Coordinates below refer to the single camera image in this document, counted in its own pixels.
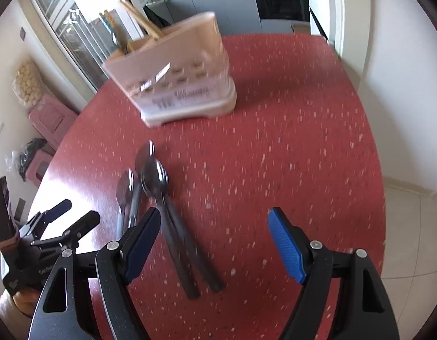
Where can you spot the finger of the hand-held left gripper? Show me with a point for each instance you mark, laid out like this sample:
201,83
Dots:
59,209
84,224

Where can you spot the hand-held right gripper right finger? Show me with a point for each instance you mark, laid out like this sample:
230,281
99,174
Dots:
285,246

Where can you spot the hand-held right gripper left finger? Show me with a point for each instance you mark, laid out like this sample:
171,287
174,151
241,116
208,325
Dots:
144,246

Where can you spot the small steel spoon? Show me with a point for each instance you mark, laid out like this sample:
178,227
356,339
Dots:
125,189

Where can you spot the beige plastic utensil holder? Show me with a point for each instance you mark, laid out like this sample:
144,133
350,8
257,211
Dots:
179,78

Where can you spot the plain wooden chopstick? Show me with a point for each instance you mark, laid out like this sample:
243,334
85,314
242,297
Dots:
138,16
151,30

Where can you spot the person's left hand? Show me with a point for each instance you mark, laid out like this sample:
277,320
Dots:
25,302

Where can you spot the single pink stool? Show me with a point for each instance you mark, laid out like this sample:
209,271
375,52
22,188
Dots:
37,168

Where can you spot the dark flat panel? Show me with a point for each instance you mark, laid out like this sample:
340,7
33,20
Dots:
2,209

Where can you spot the black plastic bag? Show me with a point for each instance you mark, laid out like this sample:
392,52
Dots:
30,152

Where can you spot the stack of pink stools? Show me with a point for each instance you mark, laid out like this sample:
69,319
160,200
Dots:
51,120

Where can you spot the bag of pale balls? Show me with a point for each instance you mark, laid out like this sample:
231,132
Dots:
27,83

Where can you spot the sliding glass door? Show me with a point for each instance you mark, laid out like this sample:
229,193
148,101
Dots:
76,21

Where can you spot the brown cardboard box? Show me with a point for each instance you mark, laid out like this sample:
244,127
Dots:
300,28

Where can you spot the white refrigerator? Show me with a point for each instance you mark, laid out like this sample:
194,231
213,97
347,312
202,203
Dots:
319,3

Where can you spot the black built-in oven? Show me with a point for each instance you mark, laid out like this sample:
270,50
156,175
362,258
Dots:
280,0

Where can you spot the grey base cabinet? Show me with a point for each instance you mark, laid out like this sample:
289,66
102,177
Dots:
218,7

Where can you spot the dark wall switch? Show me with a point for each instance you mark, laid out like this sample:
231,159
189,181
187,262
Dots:
22,34

